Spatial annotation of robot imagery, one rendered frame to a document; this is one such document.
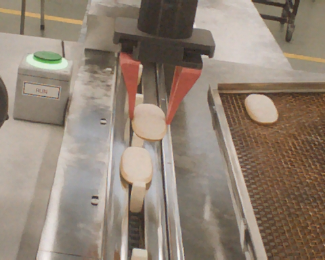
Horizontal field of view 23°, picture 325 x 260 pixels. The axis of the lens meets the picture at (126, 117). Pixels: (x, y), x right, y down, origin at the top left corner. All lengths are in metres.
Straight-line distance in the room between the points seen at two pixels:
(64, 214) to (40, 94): 0.33
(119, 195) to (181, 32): 0.18
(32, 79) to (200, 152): 0.24
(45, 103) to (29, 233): 0.30
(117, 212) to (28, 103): 0.31
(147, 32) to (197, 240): 0.23
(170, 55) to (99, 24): 0.50
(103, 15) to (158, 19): 0.50
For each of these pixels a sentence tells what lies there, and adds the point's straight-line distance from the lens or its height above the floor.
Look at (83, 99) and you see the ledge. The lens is 1.07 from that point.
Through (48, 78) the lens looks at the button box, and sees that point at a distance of 1.06.
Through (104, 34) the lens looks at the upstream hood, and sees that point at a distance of 1.30.
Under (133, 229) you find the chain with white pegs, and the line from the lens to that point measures 0.81.
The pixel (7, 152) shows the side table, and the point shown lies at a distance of 0.99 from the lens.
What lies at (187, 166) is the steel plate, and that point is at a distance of 1.03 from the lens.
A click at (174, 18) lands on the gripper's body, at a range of 0.79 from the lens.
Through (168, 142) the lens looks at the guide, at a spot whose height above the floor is 0.86.
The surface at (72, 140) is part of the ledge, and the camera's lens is 0.94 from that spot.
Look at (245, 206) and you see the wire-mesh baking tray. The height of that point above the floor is 0.89.
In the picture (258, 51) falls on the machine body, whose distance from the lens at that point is 1.67.
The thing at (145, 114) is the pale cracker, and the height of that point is 0.93.
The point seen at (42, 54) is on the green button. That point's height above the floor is 0.91.
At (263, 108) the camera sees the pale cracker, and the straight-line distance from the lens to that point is 1.02.
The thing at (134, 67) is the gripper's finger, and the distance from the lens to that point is 0.80.
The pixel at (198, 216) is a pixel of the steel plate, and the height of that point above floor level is 0.82.
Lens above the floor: 1.23
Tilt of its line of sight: 21 degrees down
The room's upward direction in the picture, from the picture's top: 10 degrees clockwise
